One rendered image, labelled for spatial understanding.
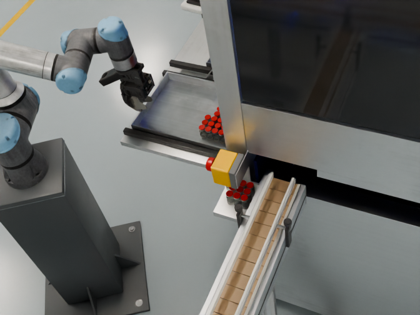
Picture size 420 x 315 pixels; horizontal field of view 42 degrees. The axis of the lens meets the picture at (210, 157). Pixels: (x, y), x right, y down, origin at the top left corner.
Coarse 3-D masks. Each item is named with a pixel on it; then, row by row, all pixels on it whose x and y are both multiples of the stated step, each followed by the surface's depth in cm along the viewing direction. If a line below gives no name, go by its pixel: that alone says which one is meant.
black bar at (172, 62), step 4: (172, 60) 197; (172, 64) 196; (176, 64) 196; (180, 64) 195; (184, 64) 194; (188, 64) 194; (192, 64) 194; (196, 64) 194; (180, 68) 196; (184, 68) 195; (188, 68) 194; (192, 68) 193; (196, 68) 193; (200, 68) 192; (204, 68) 192; (208, 68) 191; (204, 72) 193; (208, 72) 192
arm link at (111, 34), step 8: (112, 16) 154; (104, 24) 152; (112, 24) 152; (120, 24) 152; (96, 32) 154; (104, 32) 151; (112, 32) 151; (120, 32) 152; (96, 40) 154; (104, 40) 153; (112, 40) 152; (120, 40) 153; (128, 40) 156; (104, 48) 155; (112, 48) 155; (120, 48) 155; (128, 48) 157; (112, 56) 158; (120, 56) 157; (128, 56) 158
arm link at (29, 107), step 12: (0, 72) 169; (0, 84) 170; (12, 84) 174; (24, 84) 183; (0, 96) 173; (12, 96) 175; (24, 96) 178; (36, 96) 184; (0, 108) 176; (12, 108) 176; (24, 108) 178; (36, 108) 184
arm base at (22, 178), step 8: (32, 152) 180; (40, 152) 187; (32, 160) 180; (40, 160) 184; (8, 168) 178; (16, 168) 178; (24, 168) 179; (32, 168) 182; (40, 168) 183; (8, 176) 183; (16, 176) 180; (24, 176) 180; (32, 176) 182; (40, 176) 183; (8, 184) 185; (16, 184) 182; (24, 184) 182; (32, 184) 183
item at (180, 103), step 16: (176, 80) 192; (192, 80) 188; (160, 96) 189; (176, 96) 188; (192, 96) 186; (208, 96) 185; (144, 112) 183; (160, 112) 184; (176, 112) 183; (192, 112) 182; (208, 112) 181; (144, 128) 176; (160, 128) 179; (176, 128) 178; (192, 128) 177; (208, 144) 168; (224, 144) 171
